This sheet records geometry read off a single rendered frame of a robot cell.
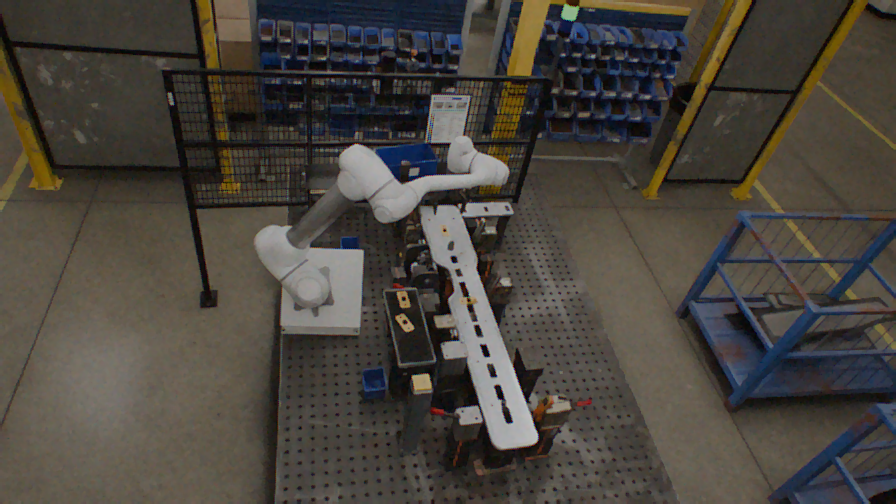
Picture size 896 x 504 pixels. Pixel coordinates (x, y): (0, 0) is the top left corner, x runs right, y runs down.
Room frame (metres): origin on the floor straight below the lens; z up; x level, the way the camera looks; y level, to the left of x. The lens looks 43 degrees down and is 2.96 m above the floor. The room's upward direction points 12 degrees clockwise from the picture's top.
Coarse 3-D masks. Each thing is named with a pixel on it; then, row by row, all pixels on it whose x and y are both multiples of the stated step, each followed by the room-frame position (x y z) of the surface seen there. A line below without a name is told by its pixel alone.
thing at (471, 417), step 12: (468, 408) 1.24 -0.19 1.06; (456, 420) 1.20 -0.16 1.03; (468, 420) 1.19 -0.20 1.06; (480, 420) 1.20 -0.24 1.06; (456, 432) 1.18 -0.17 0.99; (468, 432) 1.19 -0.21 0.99; (456, 444) 1.18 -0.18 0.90; (468, 444) 1.20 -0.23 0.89; (444, 456) 1.22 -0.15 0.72; (456, 456) 1.18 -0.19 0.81; (468, 456) 1.20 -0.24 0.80; (456, 468) 1.18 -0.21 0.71; (468, 468) 1.20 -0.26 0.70
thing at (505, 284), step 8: (504, 280) 1.95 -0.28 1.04; (496, 288) 1.90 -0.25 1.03; (504, 288) 1.92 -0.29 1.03; (488, 296) 1.94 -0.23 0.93; (496, 296) 1.91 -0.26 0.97; (504, 296) 1.93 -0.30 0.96; (496, 304) 1.92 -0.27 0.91; (504, 304) 1.93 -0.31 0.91; (496, 312) 1.92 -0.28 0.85; (496, 320) 1.92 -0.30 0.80
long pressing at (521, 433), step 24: (432, 216) 2.35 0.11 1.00; (456, 216) 2.39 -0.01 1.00; (432, 240) 2.17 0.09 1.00; (456, 240) 2.20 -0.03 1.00; (456, 264) 2.04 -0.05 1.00; (456, 288) 1.88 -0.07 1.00; (480, 288) 1.91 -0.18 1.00; (456, 312) 1.74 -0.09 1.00; (480, 312) 1.77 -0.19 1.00; (480, 360) 1.51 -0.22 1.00; (504, 360) 1.54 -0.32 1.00; (480, 384) 1.40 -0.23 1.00; (504, 384) 1.42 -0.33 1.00; (480, 408) 1.29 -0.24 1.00; (504, 432) 1.21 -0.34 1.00; (528, 432) 1.23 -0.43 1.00
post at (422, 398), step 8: (408, 392) 1.25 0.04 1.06; (416, 392) 1.21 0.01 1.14; (424, 392) 1.21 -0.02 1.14; (408, 400) 1.25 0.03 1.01; (416, 400) 1.20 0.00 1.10; (424, 400) 1.21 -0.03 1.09; (408, 408) 1.24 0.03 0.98; (416, 408) 1.21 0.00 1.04; (424, 408) 1.22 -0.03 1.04; (408, 416) 1.21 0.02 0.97; (416, 416) 1.21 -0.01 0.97; (424, 416) 1.23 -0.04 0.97; (408, 424) 1.21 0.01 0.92; (416, 424) 1.22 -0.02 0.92; (408, 432) 1.21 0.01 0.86; (416, 432) 1.22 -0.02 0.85; (400, 440) 1.25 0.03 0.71; (408, 440) 1.21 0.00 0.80; (416, 440) 1.22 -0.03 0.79; (400, 448) 1.22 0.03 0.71; (408, 448) 1.21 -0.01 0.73; (416, 448) 1.23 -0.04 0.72
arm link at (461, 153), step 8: (464, 136) 2.28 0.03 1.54; (456, 144) 2.22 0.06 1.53; (464, 144) 2.22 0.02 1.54; (472, 144) 2.26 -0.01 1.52; (448, 152) 2.24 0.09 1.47; (456, 152) 2.21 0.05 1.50; (464, 152) 2.21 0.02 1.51; (472, 152) 2.23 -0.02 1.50; (448, 160) 2.23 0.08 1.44; (456, 160) 2.20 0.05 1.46; (464, 160) 2.19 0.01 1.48; (472, 160) 2.19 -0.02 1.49; (448, 168) 2.23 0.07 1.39; (456, 168) 2.20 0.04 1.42; (464, 168) 2.19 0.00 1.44
